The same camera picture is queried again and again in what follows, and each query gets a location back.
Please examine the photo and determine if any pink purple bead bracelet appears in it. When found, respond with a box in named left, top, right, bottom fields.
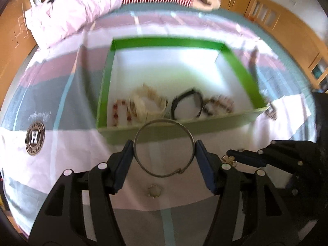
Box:
left=208, top=94, right=235, bottom=115

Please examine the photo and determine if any brown bead bracelet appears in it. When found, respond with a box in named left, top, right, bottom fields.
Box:
left=202, top=96, right=235, bottom=117

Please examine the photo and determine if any silver metal bangle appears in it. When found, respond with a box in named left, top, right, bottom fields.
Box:
left=133, top=118, right=195, bottom=178

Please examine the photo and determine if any red orange bead bracelet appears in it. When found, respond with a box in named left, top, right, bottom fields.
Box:
left=112, top=99, right=133, bottom=127

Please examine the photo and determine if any black wristwatch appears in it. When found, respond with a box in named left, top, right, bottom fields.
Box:
left=170, top=89, right=205, bottom=120

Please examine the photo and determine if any cream white wristwatch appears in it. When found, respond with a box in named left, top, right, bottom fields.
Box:
left=128, top=83, right=168, bottom=123

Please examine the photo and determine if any green cardboard box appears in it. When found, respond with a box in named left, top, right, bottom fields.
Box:
left=96, top=36, right=267, bottom=145

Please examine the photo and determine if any gold sunburst ring brooch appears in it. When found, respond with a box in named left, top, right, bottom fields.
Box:
left=147, top=184, right=163, bottom=198

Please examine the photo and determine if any wooden bed frame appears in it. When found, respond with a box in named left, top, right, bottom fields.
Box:
left=245, top=0, right=327, bottom=93

